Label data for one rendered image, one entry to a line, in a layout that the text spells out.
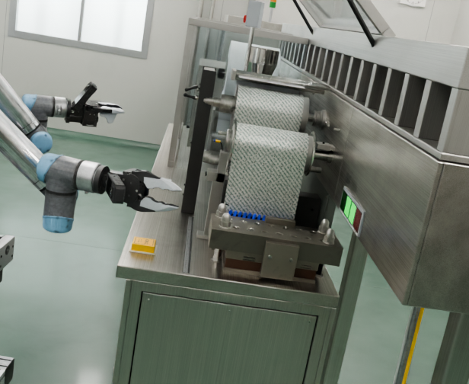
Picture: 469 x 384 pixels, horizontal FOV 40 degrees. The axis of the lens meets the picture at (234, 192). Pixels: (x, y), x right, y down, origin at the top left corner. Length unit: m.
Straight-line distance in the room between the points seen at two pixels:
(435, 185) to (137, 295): 0.99
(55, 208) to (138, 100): 6.07
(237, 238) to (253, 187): 0.23
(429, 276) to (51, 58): 6.77
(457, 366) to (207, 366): 0.81
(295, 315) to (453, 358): 0.60
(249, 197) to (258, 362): 0.51
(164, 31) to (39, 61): 1.46
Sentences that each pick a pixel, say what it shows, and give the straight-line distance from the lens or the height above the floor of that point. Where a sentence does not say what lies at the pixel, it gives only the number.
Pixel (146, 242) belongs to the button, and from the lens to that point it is 2.04.
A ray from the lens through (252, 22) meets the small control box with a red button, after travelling 2.60.
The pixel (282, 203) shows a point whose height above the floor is 1.09.
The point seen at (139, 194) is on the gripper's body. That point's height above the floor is 1.19.
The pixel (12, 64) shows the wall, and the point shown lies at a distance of 7.92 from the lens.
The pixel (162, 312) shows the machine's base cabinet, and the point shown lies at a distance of 1.96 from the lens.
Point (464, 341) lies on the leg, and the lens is 1.53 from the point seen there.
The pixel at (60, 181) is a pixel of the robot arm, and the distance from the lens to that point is 1.64.
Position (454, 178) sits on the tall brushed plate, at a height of 1.41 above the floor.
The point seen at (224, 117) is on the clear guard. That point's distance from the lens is 3.09.
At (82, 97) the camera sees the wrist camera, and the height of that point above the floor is 1.27.
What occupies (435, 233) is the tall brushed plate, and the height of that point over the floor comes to 1.30.
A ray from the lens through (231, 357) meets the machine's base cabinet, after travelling 2.03.
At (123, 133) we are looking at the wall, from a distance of 7.77.
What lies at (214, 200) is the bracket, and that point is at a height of 1.04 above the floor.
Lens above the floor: 1.63
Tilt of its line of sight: 15 degrees down
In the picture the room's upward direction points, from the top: 10 degrees clockwise
